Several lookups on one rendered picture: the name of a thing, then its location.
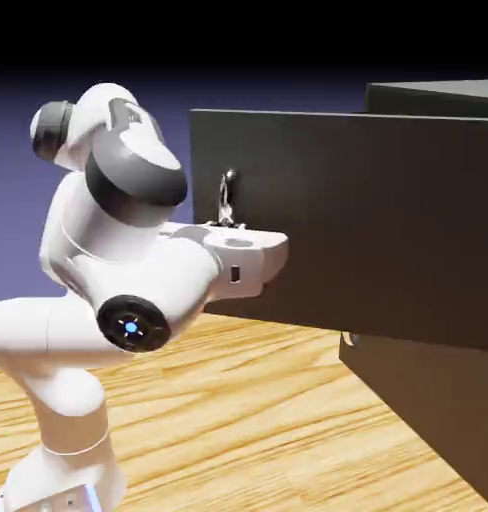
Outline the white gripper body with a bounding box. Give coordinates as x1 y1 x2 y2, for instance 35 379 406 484
203 222 290 284

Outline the shiny curved metal handle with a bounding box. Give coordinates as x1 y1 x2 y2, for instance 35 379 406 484
216 168 248 230

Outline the large dark grey cabinet door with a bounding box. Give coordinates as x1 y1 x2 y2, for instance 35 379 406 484
188 108 488 352

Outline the dark grey cabinet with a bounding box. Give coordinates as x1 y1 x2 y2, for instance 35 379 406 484
338 78 488 512

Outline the small dark grey cabinet door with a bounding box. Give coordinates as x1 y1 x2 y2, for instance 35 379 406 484
338 330 488 512

